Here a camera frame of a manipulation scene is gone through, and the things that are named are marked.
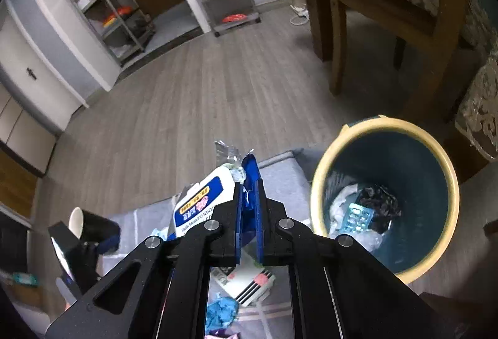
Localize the blue blister pack in bin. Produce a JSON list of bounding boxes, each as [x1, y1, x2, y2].
[[338, 202, 375, 235]]

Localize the white cabinet with handle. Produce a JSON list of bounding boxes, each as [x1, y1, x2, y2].
[[0, 0, 91, 134]]

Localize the white striped paper package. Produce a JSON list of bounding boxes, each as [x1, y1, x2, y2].
[[211, 261, 275, 307]]

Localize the grey checked rug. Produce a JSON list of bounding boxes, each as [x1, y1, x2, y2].
[[98, 151, 311, 338]]

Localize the wooden chair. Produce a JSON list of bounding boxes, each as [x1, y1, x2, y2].
[[329, 0, 468, 122]]

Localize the teal trash bin yellow rim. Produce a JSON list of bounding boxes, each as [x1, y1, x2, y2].
[[310, 115, 460, 284]]

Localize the blue crumpled glove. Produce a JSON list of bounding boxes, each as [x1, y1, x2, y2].
[[205, 297, 239, 334]]

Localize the black plastic bag in bin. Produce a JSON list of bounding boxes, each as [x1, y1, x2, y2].
[[355, 185, 402, 235]]

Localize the white blue wet wipes pack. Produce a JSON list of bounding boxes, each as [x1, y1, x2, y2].
[[167, 140, 246, 240]]

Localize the black mug white inside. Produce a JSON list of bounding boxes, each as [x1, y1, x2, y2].
[[68, 207, 121, 255]]

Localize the metal shelf rack left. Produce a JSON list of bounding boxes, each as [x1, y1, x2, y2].
[[70, 0, 155, 65]]

